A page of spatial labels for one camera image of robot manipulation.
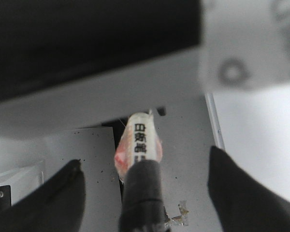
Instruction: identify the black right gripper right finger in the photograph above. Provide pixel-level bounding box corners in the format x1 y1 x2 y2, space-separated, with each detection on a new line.
207 146 290 232

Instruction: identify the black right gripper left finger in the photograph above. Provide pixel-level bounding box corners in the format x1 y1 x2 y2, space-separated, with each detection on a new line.
0 159 86 232

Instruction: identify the white whiteboard marker pen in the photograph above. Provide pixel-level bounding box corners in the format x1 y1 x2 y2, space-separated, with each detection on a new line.
115 112 167 232

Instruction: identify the white whiteboard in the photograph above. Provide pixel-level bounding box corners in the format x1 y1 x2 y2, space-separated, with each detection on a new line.
205 83 290 202

